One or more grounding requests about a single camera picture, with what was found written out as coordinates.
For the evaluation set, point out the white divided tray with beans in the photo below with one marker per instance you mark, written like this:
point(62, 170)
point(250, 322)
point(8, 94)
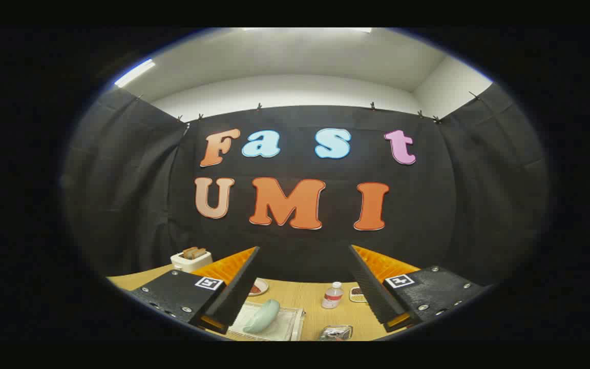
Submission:
point(356, 293)

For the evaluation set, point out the black backdrop cloth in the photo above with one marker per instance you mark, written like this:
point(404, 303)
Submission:
point(146, 205)

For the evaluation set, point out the ceiling light strip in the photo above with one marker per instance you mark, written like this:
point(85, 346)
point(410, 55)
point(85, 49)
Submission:
point(134, 73)

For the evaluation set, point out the brown meat piece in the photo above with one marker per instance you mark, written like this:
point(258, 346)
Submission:
point(254, 290)

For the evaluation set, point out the beige plate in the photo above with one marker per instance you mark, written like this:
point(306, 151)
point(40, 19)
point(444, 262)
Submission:
point(262, 284)

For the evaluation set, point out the brown toast slice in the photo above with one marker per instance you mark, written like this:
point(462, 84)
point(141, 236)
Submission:
point(194, 252)

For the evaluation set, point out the clear plastic bottle red label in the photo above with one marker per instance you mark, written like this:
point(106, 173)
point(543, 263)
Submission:
point(333, 297)

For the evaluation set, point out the white toaster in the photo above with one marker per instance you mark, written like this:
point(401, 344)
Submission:
point(187, 263)

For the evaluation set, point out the pale green plate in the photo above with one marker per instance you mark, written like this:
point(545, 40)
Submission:
point(261, 316)

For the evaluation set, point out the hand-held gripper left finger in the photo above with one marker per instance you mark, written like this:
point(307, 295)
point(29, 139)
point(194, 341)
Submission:
point(236, 294)

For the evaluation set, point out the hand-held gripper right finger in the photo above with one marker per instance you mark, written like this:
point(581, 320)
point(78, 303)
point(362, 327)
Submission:
point(374, 292)

